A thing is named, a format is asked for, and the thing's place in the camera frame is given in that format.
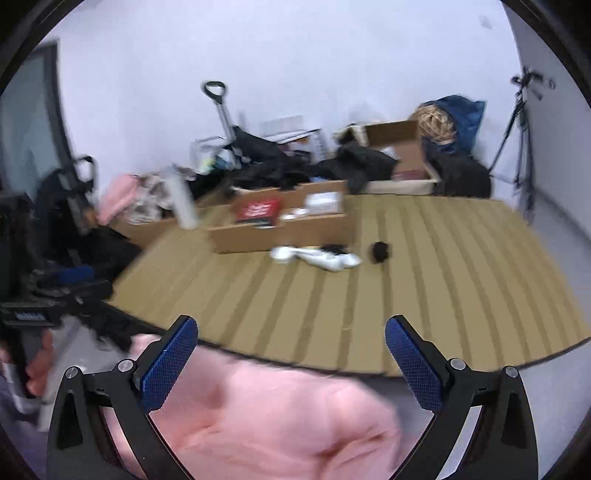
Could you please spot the black bag pile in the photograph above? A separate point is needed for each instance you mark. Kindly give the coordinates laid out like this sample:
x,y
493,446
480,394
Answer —
x,y
272,173

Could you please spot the black hair claw clip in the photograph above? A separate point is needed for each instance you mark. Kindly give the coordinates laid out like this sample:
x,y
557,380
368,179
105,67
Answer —
x,y
381,251

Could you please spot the shallow cardboard tray box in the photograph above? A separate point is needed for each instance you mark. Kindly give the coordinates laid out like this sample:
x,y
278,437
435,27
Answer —
x,y
277,237

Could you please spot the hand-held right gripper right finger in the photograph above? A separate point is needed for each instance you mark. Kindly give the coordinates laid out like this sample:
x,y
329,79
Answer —
x,y
413,364

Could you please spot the pink padded jacket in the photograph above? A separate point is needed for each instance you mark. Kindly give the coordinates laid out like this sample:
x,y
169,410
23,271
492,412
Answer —
x,y
277,415

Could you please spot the person's left hand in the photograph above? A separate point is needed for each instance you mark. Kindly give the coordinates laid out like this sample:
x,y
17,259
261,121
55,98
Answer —
x,y
40,362

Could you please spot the lilac cloth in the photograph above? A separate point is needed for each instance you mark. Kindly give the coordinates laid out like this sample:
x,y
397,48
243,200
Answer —
x,y
23,438

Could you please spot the white wet wipes pack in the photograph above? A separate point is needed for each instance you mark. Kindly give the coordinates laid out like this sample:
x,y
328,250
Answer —
x,y
323,202

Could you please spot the black suitcase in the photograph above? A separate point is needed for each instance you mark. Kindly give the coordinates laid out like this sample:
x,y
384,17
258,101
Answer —
x,y
461,175

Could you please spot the printed product box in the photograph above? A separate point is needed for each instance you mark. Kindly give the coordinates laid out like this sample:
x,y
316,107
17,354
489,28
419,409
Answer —
x,y
318,145

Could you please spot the white round jar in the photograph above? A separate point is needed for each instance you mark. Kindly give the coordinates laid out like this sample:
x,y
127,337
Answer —
x,y
284,254

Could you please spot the black jacket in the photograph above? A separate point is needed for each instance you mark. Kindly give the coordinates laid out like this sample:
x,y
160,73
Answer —
x,y
360,164

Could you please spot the glass door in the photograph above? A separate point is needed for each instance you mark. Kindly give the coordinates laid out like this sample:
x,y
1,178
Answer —
x,y
23,129

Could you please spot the white thermos bottle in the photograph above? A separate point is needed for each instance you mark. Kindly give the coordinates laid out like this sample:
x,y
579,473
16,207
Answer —
x,y
184,203

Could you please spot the white squeeze tube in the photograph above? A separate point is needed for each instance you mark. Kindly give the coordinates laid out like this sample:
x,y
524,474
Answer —
x,y
330,261

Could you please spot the black fabric bag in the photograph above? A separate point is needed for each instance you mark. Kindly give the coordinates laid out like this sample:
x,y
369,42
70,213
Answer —
x,y
256,145

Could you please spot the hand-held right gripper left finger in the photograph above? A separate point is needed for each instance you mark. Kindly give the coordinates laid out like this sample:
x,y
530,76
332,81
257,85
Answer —
x,y
171,364

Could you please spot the blue bag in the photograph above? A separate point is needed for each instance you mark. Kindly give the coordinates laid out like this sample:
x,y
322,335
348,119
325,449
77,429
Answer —
x,y
466,115

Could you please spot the pink bag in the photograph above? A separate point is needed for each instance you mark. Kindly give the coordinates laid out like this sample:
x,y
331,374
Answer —
x,y
117,194

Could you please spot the black tripod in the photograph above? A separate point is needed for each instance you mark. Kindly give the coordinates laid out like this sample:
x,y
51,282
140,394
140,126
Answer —
x,y
519,115

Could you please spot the tall brown cardboard box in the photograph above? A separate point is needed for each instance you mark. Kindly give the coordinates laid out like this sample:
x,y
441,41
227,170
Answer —
x,y
392,134

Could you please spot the white paper label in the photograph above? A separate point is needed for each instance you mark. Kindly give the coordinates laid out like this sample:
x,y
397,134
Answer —
x,y
295,213

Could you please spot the beige clothes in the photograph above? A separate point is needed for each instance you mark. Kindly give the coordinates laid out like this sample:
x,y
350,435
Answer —
x,y
154,194

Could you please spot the beige tote bag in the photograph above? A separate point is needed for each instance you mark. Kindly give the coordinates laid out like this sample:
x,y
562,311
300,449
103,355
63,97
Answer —
x,y
353,134

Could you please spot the beige flat bag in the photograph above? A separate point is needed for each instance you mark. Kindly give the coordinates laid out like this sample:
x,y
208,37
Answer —
x,y
401,187

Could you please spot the black folding cart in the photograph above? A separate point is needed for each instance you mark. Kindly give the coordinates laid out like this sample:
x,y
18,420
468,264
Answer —
x,y
101,249

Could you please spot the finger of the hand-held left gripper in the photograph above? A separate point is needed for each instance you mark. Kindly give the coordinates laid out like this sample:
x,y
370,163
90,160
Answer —
x,y
71,277

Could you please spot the open cardboard box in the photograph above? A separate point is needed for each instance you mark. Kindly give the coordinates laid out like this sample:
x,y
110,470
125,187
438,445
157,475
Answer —
x,y
147,230

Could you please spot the white light switch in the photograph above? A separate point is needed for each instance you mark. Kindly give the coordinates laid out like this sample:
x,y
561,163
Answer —
x,y
485,21

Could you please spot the red cardboard box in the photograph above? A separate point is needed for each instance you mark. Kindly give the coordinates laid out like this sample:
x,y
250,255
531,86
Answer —
x,y
258,210

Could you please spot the woven rattan ball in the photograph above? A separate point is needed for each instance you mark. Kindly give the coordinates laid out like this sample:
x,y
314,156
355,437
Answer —
x,y
434,122

